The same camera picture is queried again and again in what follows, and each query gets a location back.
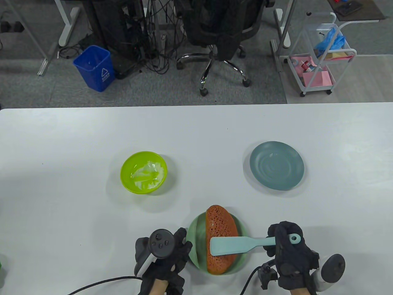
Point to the blue-grey plate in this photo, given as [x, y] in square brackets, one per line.
[276, 166]

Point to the aluminium frame leg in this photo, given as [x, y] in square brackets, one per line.
[46, 63]

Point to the brown side table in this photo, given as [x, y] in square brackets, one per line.
[371, 12]

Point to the white rolling cart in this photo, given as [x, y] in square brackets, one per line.
[325, 46]

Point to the orange-brown bread slice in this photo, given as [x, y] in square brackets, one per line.
[219, 221]

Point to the lime green plastic bowl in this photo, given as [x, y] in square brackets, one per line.
[126, 181]

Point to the light teal dessert spatula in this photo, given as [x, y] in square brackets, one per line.
[227, 245]

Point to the blue trash bin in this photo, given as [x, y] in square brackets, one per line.
[92, 67]

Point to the black hand controller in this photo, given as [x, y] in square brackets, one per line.
[333, 267]
[161, 242]

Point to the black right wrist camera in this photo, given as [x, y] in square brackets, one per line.
[267, 276]

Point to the person's left forearm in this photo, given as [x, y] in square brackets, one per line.
[159, 287]

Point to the person's right forearm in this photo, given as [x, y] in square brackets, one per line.
[299, 292]

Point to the black office chair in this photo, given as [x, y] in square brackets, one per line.
[215, 24]

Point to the black power strip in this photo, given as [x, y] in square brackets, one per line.
[12, 27]

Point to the blue plastic bag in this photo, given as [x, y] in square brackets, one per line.
[330, 41]

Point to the black device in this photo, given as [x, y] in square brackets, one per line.
[348, 9]

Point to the black left hand controller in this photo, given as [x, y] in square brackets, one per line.
[161, 242]

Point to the person's left hand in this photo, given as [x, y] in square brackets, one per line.
[172, 267]

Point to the black right hand controller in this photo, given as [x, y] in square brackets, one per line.
[333, 267]

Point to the light green plate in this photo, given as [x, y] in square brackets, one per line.
[196, 242]

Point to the white salad dressing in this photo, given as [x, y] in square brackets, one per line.
[147, 173]

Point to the white desk leg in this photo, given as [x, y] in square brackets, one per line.
[66, 33]
[281, 21]

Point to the person's right hand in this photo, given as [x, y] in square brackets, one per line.
[291, 258]

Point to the black computer tower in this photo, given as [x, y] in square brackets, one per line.
[113, 27]

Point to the pink box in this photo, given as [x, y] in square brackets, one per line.
[317, 79]

